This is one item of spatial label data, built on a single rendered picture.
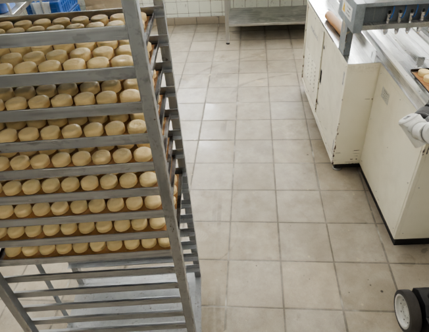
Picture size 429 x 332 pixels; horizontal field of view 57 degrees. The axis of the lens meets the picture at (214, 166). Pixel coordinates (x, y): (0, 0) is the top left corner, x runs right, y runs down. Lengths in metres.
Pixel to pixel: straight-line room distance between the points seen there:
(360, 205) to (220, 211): 0.91
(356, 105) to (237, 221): 1.04
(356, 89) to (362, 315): 1.30
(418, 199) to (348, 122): 0.72
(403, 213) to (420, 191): 0.17
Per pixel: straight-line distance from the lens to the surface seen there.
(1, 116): 1.08
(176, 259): 1.30
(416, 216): 2.41
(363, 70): 2.57
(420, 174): 2.19
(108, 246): 1.38
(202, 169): 2.98
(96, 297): 2.20
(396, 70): 2.40
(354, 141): 2.84
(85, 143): 1.06
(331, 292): 2.30
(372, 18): 2.55
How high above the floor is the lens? 1.89
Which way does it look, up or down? 39 degrees down
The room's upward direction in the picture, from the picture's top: 4 degrees counter-clockwise
